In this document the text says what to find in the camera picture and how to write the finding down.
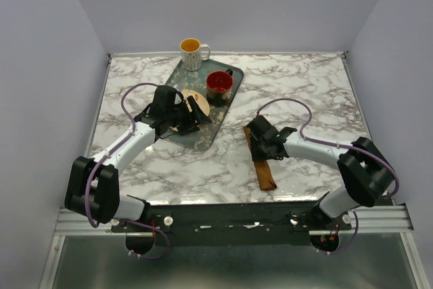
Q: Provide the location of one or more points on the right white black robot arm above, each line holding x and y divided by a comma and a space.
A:
365, 173

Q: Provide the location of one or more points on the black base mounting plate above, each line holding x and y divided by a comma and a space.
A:
268, 223

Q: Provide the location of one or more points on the brown cloth napkin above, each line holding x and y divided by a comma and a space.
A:
263, 172

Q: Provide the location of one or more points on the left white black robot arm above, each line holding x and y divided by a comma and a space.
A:
94, 189

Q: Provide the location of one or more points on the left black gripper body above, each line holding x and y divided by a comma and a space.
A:
181, 118

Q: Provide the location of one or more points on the peach floral plate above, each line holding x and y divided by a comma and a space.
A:
200, 99

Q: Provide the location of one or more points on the red black mug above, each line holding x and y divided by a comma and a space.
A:
219, 85

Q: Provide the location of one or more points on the aluminium frame rail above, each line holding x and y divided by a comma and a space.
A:
375, 220

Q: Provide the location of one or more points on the white mug yellow inside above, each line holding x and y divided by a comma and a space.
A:
193, 53

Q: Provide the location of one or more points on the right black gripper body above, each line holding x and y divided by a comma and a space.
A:
259, 151

